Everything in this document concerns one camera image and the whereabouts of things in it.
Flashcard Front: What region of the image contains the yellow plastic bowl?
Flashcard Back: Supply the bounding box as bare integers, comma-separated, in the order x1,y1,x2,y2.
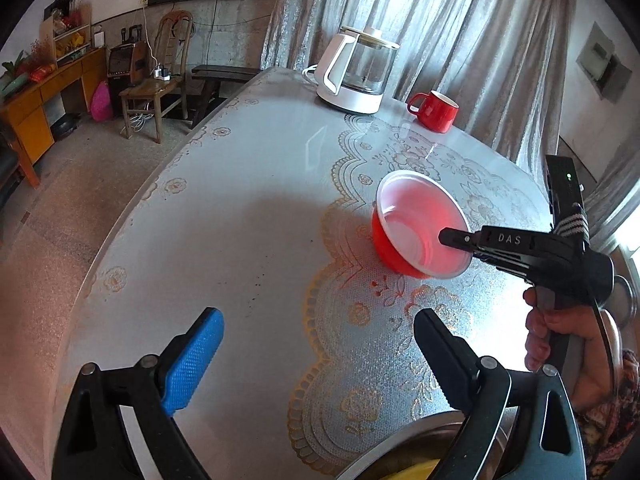
387,457,443,480

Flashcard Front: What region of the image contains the pink bag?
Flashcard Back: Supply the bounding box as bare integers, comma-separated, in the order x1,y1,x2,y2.
90,80,113,122

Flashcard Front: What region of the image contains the person's right forearm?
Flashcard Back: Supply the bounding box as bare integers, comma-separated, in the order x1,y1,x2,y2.
575,350,640,471

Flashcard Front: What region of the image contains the person's right hand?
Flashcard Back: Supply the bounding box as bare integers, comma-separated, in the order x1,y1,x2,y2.
522,287,608,401

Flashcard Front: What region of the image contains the stainless steel bowl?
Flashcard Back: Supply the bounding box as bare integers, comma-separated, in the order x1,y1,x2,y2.
332,407,521,480

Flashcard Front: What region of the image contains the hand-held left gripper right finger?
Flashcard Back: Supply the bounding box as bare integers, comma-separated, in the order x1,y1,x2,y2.
413,308,588,480

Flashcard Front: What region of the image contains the black pot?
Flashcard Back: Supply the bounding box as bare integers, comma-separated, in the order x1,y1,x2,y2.
52,112,83,141

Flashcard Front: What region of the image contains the black speaker box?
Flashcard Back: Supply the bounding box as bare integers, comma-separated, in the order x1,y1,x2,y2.
106,42,150,81

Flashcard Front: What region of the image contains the wooden chair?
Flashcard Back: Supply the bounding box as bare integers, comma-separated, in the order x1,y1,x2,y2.
119,10,194,143

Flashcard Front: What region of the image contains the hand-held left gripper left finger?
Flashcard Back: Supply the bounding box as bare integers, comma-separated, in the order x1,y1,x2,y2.
52,306,226,480

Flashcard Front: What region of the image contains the white glass electric kettle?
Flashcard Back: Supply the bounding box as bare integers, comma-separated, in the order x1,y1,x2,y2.
316,26,401,115

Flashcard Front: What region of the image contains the wide grey curtain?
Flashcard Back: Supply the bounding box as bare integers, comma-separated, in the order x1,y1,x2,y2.
260,0,581,176

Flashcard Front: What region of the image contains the red plastic bowl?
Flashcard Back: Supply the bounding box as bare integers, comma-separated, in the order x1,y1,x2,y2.
371,170,473,279

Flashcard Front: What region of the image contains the orange wooden desk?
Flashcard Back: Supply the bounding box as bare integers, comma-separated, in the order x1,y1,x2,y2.
0,46,107,188

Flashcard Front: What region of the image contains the dark wooden bench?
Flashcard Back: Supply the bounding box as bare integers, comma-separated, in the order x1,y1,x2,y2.
190,65,261,128

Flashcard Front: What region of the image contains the wall electrical panel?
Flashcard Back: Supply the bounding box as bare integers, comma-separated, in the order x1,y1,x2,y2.
575,22,626,103

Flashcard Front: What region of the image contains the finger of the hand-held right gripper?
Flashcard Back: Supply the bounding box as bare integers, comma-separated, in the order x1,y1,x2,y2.
438,227,484,252

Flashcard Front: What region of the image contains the small wooden shelf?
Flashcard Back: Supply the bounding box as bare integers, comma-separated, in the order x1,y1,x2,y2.
42,0,93,68

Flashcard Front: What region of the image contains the red mug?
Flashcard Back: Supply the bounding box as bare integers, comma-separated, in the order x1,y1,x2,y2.
407,90,460,134

